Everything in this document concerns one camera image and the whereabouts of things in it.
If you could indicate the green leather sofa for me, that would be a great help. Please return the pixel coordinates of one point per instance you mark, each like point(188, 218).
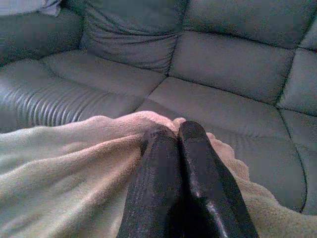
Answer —
point(223, 86)

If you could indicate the pale pink plastic bag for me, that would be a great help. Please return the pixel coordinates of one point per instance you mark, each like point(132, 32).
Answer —
point(22, 6)

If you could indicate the beige quilted pillow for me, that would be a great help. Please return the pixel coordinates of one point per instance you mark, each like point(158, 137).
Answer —
point(62, 173)

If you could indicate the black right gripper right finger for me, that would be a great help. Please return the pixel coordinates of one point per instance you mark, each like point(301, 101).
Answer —
point(210, 193)

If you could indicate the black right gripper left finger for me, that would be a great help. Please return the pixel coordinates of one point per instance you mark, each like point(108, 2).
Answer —
point(153, 188)

